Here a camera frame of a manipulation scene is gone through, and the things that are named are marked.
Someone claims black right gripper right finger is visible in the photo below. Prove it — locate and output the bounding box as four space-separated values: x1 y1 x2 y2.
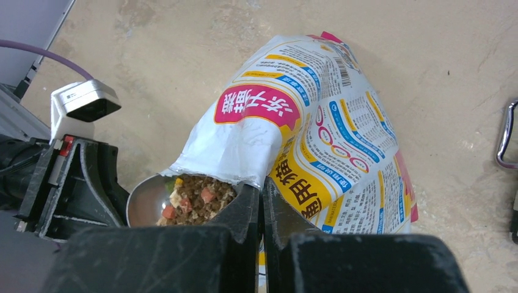
262 179 469 292

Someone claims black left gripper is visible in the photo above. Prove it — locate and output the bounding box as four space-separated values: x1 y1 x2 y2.
1 135 129 241

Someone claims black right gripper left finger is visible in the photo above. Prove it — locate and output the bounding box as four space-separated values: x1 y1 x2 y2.
42 185 260 292

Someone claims metal food scoop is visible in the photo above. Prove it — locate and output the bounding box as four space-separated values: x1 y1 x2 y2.
126 175 238 228

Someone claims cat food bag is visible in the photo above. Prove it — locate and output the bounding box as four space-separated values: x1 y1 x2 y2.
159 31 420 236

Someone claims black poker chip case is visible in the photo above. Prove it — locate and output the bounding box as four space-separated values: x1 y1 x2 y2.
495 98 517 245

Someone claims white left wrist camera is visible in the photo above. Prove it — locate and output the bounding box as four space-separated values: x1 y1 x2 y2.
50 79 122 141

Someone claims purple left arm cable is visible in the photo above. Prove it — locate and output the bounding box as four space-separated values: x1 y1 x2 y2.
0 39 95 82

